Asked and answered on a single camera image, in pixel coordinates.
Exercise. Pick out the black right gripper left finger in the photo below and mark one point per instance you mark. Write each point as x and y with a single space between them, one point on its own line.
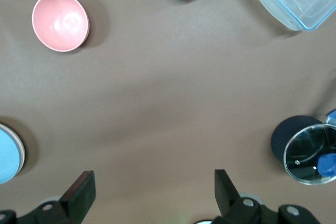
76 203

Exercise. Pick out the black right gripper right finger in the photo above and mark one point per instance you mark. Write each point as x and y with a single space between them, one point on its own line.
233 208

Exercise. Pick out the blue plate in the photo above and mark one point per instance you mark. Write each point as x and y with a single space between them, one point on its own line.
6 155

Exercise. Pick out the beige plate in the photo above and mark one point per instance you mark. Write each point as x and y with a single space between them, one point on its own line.
24 155

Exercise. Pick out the glass lid with blue knob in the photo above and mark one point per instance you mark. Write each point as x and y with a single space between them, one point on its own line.
302 153

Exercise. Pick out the pink bowl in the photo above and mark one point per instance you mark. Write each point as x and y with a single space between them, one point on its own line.
60 22

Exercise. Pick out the clear plastic container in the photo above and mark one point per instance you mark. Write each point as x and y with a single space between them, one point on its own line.
296 1

